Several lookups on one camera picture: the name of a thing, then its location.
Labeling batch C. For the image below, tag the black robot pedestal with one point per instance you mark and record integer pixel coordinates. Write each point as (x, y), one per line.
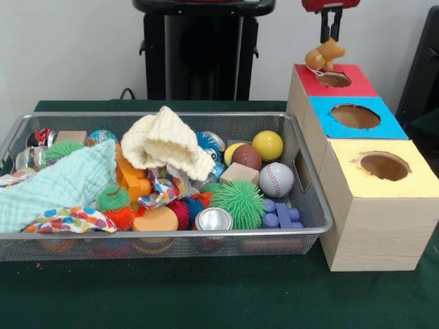
(205, 51)

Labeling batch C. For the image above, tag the brown toy football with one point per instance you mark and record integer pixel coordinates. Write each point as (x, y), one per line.
(247, 157)

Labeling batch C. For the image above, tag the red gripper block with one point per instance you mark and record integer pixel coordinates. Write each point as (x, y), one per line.
(329, 3)

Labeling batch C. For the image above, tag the black upright panel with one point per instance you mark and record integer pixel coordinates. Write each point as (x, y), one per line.
(422, 68)

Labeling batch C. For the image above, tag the silver can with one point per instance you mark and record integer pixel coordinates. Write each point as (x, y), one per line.
(213, 219)

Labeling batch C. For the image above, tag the dark green table cloth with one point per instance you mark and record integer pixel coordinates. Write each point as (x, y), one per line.
(428, 127)
(205, 301)

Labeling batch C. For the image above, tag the purple building block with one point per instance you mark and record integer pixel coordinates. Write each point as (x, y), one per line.
(283, 216)

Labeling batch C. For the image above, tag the cream waffle cloth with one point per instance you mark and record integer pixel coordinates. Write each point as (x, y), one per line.
(164, 137)

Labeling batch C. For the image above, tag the pale wooden cube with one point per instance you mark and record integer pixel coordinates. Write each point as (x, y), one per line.
(240, 173)

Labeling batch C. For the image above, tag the orange bear toy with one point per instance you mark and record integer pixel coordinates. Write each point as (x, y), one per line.
(322, 55)

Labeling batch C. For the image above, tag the metal mesh bin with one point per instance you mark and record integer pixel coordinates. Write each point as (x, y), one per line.
(240, 246)

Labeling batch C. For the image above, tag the yellow ball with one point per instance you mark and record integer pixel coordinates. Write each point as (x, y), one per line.
(267, 145)

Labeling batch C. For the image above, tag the wooden box with three holes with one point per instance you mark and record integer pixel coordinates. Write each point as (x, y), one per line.
(377, 233)

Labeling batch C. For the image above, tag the large green spiky ball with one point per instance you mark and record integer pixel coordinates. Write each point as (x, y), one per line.
(240, 204)

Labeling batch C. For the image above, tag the white toy baseball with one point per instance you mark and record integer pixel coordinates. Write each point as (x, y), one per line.
(276, 180)

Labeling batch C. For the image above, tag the colourful dotted cloth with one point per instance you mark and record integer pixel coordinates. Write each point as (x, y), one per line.
(68, 217)

